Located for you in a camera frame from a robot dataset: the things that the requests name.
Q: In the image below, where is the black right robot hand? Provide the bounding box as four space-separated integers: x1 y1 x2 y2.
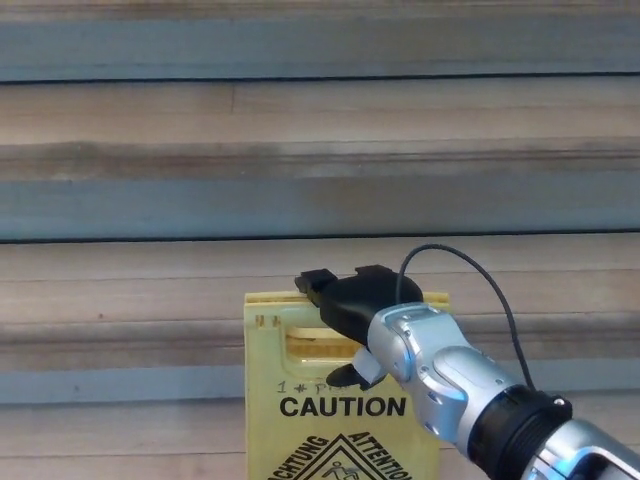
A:
293 264 426 392

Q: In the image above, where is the yellow caution sign board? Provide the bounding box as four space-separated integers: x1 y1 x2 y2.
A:
243 291 451 480

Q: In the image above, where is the wooden staircase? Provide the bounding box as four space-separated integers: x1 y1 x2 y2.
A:
0 0 640 480

